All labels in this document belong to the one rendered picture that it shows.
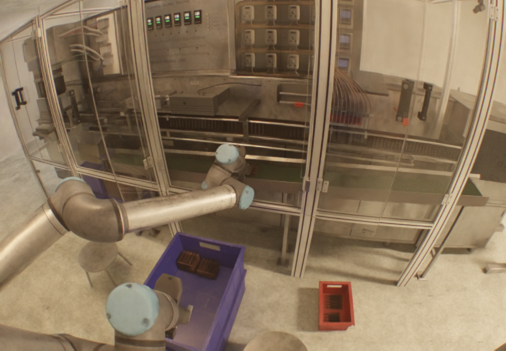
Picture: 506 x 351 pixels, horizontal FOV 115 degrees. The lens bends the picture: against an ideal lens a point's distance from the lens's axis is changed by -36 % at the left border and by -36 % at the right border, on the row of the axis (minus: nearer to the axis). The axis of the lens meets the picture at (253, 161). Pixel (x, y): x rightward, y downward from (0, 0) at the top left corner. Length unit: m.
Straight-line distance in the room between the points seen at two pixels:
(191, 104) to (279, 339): 1.26
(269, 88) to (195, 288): 1.23
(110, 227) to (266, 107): 1.21
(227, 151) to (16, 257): 0.85
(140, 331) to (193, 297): 1.01
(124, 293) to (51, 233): 0.39
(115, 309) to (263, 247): 1.54
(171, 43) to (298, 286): 1.83
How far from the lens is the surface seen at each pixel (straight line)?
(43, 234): 0.78
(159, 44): 1.89
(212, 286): 1.44
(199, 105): 1.36
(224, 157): 1.02
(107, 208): 0.66
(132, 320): 0.43
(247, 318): 1.57
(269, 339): 1.26
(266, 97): 1.56
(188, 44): 1.76
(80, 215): 0.67
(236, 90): 1.60
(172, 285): 0.59
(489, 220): 2.20
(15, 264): 0.83
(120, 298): 0.45
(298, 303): 1.63
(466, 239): 2.22
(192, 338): 1.32
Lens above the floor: 1.44
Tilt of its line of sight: 30 degrees down
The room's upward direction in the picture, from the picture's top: 1 degrees counter-clockwise
